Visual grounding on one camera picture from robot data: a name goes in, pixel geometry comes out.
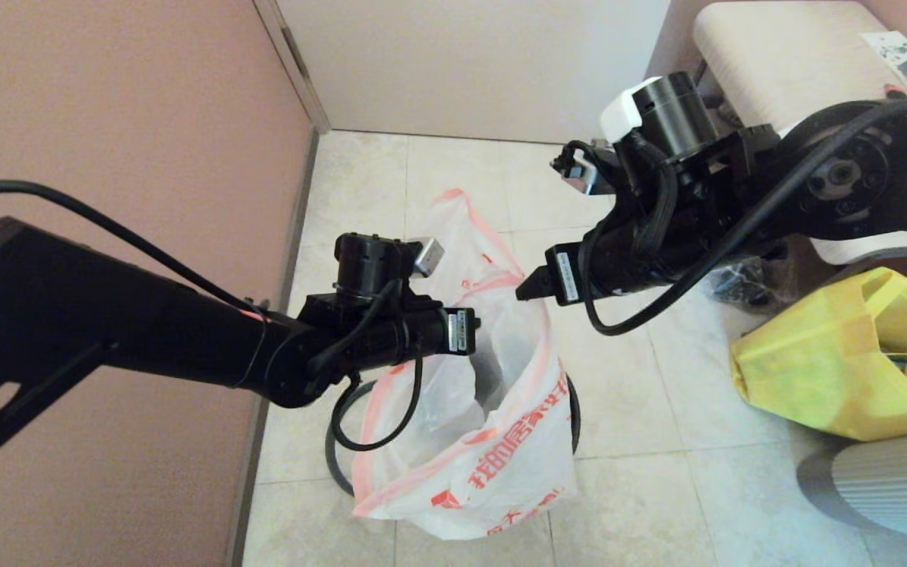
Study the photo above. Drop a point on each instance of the yellow tote bag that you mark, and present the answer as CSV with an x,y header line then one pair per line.
x,y
808,370

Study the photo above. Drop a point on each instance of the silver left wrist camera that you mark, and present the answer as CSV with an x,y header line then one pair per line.
x,y
428,256

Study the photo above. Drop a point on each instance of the black round trash bin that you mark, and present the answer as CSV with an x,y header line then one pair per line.
x,y
574,417

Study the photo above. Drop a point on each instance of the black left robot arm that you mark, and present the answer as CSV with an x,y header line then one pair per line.
x,y
107,315

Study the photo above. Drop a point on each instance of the white door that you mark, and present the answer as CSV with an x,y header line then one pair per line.
x,y
485,71

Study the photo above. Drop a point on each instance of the grey ribbed round object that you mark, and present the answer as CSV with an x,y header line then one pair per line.
x,y
894,480

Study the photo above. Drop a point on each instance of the beige bench with black legs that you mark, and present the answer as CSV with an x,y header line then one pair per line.
x,y
776,63

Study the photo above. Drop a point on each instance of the clear plastic bag dark contents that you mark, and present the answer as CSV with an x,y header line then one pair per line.
x,y
745,283

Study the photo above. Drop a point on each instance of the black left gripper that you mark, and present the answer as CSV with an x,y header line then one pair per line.
x,y
422,335

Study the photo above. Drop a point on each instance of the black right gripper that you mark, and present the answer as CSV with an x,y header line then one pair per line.
x,y
627,260

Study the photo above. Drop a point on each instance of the white door frame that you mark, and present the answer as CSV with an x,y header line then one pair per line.
x,y
296,67

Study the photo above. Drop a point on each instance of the dark green packet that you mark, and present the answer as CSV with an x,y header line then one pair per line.
x,y
906,370

